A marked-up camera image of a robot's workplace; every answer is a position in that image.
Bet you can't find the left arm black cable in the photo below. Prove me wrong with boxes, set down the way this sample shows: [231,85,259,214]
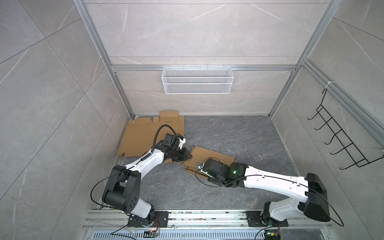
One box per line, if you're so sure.
[90,124,178,211]

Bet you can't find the aluminium frame profiles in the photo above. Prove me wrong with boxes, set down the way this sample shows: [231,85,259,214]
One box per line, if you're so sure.
[71,0,384,151]

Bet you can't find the white wire mesh basket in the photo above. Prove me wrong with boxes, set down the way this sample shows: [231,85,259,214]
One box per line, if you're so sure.
[162,67,234,95]

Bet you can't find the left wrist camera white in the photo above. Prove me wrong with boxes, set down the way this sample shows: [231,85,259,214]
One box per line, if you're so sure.
[177,135,186,149]

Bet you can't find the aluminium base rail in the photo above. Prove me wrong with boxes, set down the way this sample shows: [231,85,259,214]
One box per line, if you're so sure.
[77,209,337,240]

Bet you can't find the black wire hook rack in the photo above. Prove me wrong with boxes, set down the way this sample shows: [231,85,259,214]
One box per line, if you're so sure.
[307,89,384,170]

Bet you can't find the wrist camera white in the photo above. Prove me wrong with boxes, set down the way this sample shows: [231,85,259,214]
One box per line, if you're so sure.
[177,135,186,149]
[196,163,204,172]

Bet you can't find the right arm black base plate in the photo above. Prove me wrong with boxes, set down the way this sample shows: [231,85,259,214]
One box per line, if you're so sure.
[246,211,289,227]

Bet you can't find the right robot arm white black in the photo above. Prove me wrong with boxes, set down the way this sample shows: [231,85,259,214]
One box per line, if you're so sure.
[197,158,331,225]

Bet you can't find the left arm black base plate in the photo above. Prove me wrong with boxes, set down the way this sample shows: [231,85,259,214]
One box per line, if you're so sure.
[128,211,169,228]

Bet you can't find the brown cardboard box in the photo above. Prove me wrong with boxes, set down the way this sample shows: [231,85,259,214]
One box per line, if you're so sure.
[182,146,236,174]
[117,111,185,158]

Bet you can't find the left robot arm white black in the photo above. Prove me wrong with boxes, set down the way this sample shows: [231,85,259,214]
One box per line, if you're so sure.
[102,134,192,222]

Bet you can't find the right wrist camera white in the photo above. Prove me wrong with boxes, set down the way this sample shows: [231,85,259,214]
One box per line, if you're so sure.
[196,163,204,172]

